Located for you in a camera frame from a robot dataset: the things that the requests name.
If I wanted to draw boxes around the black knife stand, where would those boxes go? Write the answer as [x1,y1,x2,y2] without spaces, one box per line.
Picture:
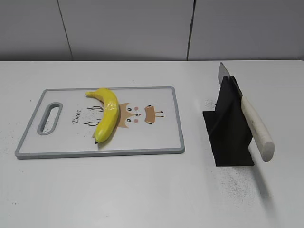
[203,76,254,167]

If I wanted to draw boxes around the white grey-rimmed cutting board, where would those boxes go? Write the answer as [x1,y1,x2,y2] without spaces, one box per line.
[15,86,185,159]

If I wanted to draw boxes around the knife with white handle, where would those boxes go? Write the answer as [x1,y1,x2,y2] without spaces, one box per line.
[218,62,275,162]

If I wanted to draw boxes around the yellow plastic banana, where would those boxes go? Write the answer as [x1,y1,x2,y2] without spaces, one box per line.
[85,88,120,144]

